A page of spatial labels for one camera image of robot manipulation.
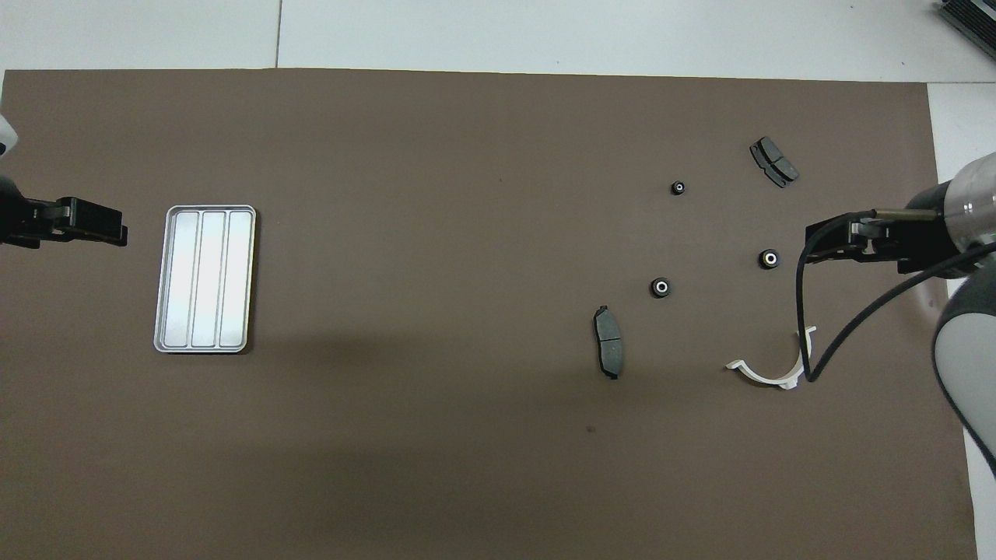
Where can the brown table mat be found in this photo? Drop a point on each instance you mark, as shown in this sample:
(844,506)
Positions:
(436,435)

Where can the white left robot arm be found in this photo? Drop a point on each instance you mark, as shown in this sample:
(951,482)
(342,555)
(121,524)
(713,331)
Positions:
(5,136)

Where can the silver metal tray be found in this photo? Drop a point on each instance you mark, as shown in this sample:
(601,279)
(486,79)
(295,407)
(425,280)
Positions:
(204,280)

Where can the white semicircular plastic bracket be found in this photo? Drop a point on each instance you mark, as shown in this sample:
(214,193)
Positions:
(770,380)

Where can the long dark grey brake pad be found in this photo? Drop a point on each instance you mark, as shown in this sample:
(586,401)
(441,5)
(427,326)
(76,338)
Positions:
(609,346)

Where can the grey ribbed device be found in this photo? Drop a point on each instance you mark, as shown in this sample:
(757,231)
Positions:
(973,19)

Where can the short dark grey brake pad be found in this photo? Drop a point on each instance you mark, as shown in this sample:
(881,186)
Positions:
(774,162)

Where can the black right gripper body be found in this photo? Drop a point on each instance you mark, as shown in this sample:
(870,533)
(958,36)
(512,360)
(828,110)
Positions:
(918,241)

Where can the small black bearing gear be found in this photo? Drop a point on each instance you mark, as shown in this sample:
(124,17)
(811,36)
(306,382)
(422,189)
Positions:
(678,187)

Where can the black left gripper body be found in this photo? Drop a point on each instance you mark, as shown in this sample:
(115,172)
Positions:
(15,222)

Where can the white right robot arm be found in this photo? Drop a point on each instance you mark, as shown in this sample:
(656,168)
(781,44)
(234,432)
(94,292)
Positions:
(973,358)

